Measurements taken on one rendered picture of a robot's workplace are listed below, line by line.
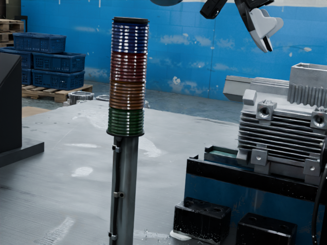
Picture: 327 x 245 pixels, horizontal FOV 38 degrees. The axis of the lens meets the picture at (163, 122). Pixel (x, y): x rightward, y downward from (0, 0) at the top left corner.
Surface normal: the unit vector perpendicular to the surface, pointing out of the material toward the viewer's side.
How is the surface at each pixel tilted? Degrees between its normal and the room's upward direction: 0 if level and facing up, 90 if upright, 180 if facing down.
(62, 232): 0
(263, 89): 88
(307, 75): 90
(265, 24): 85
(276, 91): 88
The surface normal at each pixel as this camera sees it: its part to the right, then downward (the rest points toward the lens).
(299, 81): -0.43, 0.18
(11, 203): 0.07, -0.97
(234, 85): -0.38, -0.22
